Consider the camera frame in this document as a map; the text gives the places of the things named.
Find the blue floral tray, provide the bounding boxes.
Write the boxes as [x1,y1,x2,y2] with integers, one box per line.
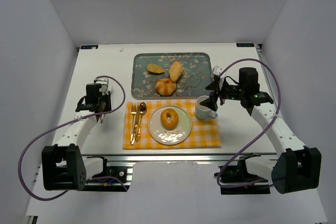
[131,52,212,100]

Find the white blue-handled mug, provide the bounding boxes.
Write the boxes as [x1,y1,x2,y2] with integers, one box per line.
[195,95,218,120]

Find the purple cable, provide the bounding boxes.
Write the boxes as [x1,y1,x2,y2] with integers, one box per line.
[17,75,129,200]
[216,58,282,189]

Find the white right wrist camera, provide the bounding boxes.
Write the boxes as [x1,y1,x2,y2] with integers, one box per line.
[211,66,223,79]

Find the aluminium frame rail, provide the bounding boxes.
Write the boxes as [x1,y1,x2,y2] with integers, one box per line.
[81,153,279,163]

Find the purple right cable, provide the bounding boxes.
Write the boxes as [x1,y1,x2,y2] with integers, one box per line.
[216,58,282,189]

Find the white floral plate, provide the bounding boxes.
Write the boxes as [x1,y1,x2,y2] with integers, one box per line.
[148,105,192,146]

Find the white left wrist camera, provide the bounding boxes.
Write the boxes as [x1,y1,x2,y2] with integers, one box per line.
[93,77,113,95]

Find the golden bagel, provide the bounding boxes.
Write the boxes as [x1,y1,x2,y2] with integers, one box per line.
[160,109,179,130]

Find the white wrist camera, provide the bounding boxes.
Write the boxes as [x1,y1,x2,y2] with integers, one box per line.
[211,66,223,79]
[93,77,113,95]

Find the dark seeded bread slice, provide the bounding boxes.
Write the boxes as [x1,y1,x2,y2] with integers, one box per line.
[147,63,165,75]

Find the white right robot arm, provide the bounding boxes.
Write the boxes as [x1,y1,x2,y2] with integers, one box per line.
[200,66,322,194]

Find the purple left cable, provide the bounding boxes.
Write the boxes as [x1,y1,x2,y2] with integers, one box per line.
[17,75,129,200]

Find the yellow checkered placemat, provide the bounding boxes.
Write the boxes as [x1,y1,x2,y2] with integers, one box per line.
[123,99,221,150]

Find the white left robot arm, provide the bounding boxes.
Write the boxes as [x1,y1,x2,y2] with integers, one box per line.
[41,78,111,190]

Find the gold knife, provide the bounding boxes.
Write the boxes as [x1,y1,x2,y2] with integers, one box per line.
[133,103,142,143]

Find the gold fork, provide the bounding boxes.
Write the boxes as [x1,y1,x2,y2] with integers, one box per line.
[130,103,137,145]

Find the gold spoon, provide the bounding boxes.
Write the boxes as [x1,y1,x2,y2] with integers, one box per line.
[135,102,147,142]

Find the round striped bun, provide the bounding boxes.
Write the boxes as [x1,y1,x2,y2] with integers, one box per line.
[155,78,176,96]

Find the long golden bread roll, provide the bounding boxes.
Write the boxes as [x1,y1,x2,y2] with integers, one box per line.
[169,61,184,82]

